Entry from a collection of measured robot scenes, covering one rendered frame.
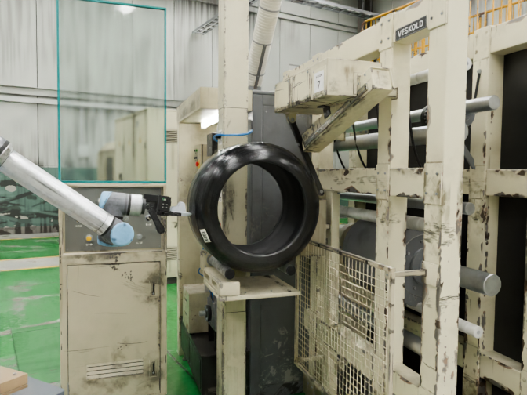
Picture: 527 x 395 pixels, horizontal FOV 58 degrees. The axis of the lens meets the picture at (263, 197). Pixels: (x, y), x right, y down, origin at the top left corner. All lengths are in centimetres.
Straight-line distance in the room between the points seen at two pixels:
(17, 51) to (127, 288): 912
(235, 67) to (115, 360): 167
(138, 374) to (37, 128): 882
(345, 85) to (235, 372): 153
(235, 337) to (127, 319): 61
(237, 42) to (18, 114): 903
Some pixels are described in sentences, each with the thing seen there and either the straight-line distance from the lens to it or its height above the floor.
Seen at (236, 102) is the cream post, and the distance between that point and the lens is 241.
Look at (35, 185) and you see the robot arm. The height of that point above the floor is 128.
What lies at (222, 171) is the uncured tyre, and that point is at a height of 134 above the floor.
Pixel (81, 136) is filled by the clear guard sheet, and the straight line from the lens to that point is 266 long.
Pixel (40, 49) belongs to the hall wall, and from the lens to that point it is 1146.
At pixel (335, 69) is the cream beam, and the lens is 193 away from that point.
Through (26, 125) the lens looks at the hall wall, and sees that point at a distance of 1120.
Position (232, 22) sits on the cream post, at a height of 207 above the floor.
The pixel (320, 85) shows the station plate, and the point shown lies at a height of 168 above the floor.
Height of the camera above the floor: 133
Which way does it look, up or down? 3 degrees down
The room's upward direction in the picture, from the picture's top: 1 degrees clockwise
